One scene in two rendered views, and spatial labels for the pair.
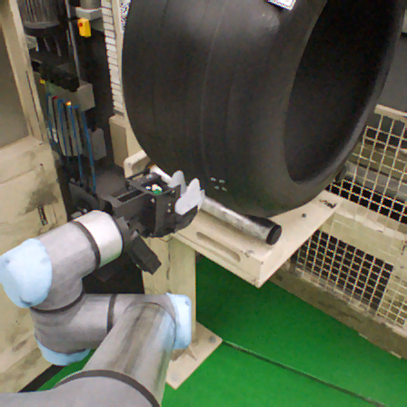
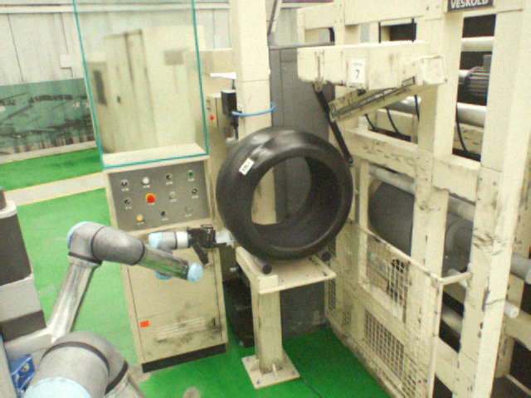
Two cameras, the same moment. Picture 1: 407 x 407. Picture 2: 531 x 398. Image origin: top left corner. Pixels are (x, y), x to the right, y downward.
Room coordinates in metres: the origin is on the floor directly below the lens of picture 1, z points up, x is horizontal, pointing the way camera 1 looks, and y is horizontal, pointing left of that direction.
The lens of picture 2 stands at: (-0.78, -1.02, 1.81)
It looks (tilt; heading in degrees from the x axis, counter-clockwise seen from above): 20 degrees down; 33
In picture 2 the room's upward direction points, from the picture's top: 4 degrees counter-clockwise
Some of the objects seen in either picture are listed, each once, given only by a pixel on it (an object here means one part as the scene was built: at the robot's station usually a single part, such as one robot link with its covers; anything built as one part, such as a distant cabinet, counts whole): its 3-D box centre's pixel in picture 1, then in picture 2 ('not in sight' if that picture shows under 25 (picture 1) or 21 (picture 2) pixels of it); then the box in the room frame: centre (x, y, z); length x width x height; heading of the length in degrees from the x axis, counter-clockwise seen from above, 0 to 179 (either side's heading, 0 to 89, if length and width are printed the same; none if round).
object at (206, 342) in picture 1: (173, 341); (269, 365); (1.03, 0.10, 0.02); 0.27 x 0.27 x 0.04; 49
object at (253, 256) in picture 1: (205, 223); (255, 265); (0.77, -0.01, 0.83); 0.36 x 0.09 x 0.06; 49
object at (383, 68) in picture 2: not in sight; (353, 64); (1.02, -0.39, 1.71); 0.61 x 0.25 x 0.15; 49
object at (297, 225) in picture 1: (242, 206); (283, 266); (0.88, -0.10, 0.80); 0.37 x 0.36 x 0.02; 139
